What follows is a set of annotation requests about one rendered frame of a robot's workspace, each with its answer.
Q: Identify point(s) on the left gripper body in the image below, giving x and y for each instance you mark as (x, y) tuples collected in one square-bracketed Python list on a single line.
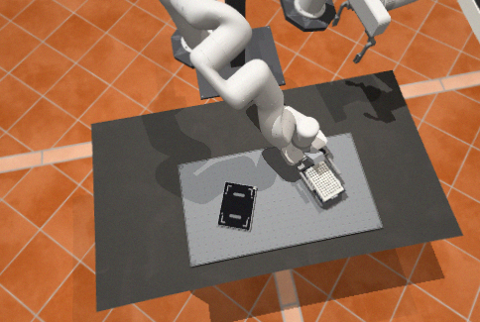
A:
[(372, 14)]

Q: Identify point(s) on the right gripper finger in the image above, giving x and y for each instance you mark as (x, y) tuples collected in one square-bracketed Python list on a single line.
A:
[(333, 166), (306, 181)]

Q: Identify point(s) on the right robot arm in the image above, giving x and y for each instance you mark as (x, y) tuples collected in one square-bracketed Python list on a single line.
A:
[(279, 124)]

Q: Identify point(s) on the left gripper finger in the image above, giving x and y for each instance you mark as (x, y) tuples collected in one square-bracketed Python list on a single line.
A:
[(371, 43), (337, 17)]

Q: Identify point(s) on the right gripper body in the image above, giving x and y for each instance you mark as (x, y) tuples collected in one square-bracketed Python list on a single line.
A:
[(293, 155)]

